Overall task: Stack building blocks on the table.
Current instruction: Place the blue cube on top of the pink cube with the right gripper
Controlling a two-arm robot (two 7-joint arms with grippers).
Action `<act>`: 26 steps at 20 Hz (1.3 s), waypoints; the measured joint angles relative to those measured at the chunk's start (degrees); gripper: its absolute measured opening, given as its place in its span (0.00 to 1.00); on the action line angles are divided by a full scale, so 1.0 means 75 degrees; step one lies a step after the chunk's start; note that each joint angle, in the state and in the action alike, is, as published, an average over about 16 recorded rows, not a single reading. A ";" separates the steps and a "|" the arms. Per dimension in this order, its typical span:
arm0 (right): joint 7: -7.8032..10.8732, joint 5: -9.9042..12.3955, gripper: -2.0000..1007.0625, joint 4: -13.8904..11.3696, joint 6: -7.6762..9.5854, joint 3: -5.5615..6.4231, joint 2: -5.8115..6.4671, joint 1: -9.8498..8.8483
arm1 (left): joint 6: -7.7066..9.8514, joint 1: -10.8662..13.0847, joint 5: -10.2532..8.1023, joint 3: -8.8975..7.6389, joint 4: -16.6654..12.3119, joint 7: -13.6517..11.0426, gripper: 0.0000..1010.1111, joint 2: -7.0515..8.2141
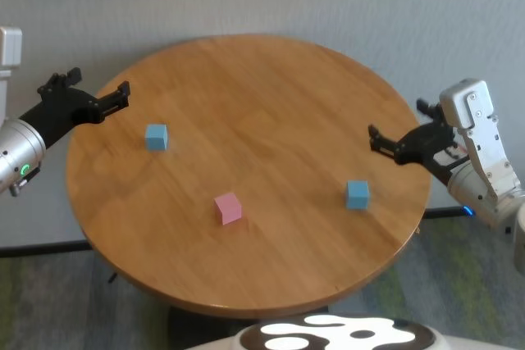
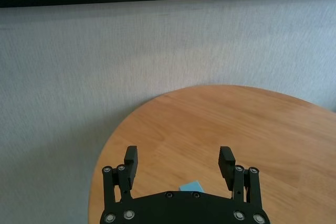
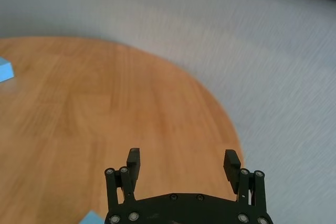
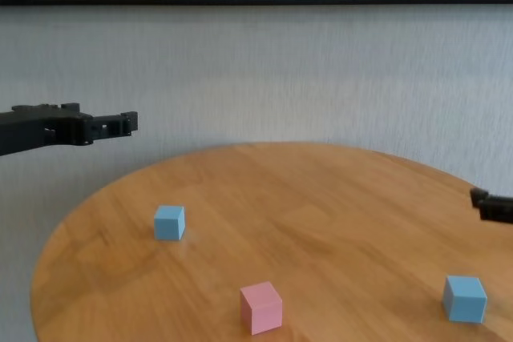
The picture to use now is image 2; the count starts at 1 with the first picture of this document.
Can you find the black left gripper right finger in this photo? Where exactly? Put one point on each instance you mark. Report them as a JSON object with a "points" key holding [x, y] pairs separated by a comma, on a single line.
{"points": [[236, 179]]}

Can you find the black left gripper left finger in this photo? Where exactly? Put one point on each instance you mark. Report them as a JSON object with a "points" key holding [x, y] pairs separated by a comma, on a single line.
{"points": [[126, 176]]}

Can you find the blue cube block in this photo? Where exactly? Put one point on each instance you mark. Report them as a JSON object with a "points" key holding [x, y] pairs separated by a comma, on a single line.
{"points": [[193, 186]]}

